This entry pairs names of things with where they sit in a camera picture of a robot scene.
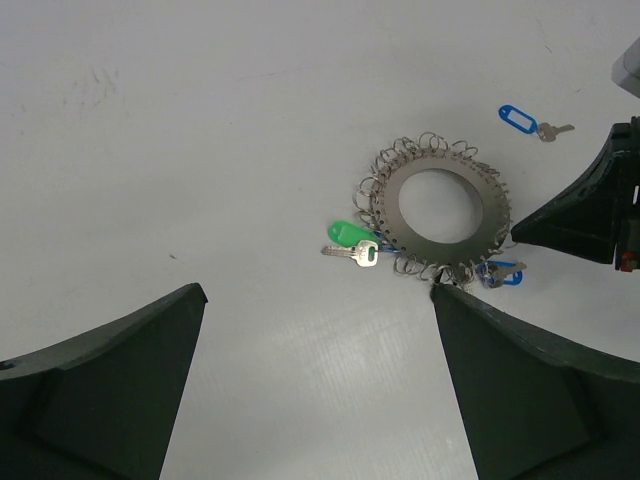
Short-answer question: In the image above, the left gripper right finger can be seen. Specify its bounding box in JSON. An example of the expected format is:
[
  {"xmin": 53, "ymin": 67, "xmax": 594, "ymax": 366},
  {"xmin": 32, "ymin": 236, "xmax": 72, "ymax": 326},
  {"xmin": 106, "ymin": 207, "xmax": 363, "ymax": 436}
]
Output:
[{"xmin": 431, "ymin": 284, "xmax": 639, "ymax": 479}]

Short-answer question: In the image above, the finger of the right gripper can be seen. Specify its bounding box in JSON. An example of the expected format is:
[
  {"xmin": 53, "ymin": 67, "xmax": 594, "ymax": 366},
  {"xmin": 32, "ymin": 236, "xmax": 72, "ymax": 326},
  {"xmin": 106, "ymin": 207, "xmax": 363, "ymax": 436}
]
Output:
[{"xmin": 511, "ymin": 122, "xmax": 639, "ymax": 265}]

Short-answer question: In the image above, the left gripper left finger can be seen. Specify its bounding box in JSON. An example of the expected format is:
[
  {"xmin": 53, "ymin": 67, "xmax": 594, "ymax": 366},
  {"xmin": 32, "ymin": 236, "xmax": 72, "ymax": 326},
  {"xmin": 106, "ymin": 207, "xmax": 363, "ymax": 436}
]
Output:
[{"xmin": 1, "ymin": 283, "xmax": 207, "ymax": 479}]

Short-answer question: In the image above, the blue key tag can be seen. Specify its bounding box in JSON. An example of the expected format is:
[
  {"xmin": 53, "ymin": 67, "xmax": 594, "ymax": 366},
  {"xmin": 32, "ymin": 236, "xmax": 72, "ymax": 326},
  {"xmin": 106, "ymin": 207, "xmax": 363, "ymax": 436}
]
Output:
[{"xmin": 498, "ymin": 104, "xmax": 538, "ymax": 135}]

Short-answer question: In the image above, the metal key organizer ring disc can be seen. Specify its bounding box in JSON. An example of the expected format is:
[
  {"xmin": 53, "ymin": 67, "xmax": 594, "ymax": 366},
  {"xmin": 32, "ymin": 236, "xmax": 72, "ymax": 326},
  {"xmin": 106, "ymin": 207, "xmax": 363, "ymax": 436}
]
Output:
[{"xmin": 353, "ymin": 132, "xmax": 512, "ymax": 287}]

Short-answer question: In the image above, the small silver key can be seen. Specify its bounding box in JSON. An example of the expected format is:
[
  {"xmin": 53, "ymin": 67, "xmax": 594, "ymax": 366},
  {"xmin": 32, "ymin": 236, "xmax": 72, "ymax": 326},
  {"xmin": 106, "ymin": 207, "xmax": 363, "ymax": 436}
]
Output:
[{"xmin": 536, "ymin": 122, "xmax": 575, "ymax": 143}]

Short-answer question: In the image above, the silver key with green cap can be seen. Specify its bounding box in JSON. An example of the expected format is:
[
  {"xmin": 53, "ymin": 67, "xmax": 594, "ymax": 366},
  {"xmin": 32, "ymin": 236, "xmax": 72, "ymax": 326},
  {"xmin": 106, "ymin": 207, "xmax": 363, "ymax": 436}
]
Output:
[{"xmin": 321, "ymin": 240, "xmax": 379, "ymax": 268}]

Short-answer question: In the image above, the green key tag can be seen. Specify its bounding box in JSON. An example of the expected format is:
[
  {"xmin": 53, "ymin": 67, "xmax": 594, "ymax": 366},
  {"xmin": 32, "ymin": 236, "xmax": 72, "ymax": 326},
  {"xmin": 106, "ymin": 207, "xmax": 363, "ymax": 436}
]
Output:
[{"xmin": 328, "ymin": 220, "xmax": 378, "ymax": 248}]

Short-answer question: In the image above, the blue tag on ring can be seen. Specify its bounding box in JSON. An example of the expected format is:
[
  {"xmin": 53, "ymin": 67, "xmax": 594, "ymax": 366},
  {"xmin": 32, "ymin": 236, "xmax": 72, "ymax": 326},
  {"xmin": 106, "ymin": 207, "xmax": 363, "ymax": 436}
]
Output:
[{"xmin": 476, "ymin": 261, "xmax": 526, "ymax": 289}]

